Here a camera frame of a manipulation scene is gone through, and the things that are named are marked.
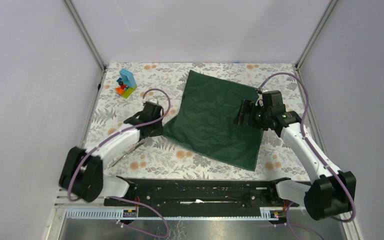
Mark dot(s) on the floral patterned table mat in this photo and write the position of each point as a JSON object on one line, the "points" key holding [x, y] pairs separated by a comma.
{"points": [[159, 157]]}

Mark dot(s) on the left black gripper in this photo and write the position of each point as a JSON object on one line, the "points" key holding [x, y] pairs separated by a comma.
{"points": [[159, 131]]}

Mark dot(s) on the left aluminium frame post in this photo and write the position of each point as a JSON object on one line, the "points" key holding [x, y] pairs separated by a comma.
{"points": [[77, 20]]}

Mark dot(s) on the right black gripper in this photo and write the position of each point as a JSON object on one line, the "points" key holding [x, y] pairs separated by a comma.
{"points": [[247, 107]]}

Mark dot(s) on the colourful toy brick build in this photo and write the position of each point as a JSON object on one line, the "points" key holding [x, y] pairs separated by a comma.
{"points": [[126, 83]]}

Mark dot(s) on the right aluminium frame post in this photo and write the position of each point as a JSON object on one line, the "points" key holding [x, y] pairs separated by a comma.
{"points": [[315, 34]]}

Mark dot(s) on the aluminium frame post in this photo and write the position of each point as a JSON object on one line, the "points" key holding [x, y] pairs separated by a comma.
{"points": [[315, 34], [77, 20]]}

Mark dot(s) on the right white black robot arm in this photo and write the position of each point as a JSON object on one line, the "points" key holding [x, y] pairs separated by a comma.
{"points": [[331, 191]]}

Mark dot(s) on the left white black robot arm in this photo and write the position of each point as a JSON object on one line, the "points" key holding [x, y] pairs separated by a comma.
{"points": [[83, 170]]}

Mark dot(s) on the aluminium rail left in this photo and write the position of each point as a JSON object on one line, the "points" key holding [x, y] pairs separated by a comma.
{"points": [[62, 200]]}

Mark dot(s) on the dark green cloth napkin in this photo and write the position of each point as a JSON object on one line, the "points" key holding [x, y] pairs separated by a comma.
{"points": [[205, 125]]}

